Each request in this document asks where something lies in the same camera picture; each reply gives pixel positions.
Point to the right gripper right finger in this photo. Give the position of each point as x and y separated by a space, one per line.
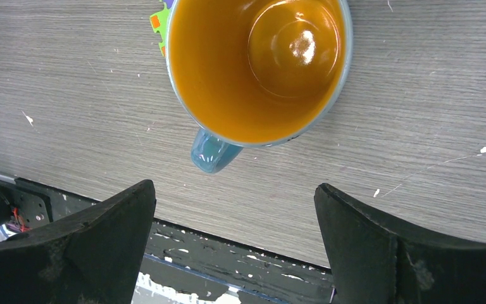
376 257

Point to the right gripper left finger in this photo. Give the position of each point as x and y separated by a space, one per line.
92 256

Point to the blue patterned mug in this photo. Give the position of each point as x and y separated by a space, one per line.
254 74

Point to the green owl toy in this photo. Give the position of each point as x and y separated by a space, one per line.
159 23

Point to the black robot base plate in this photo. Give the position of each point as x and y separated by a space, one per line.
180 264

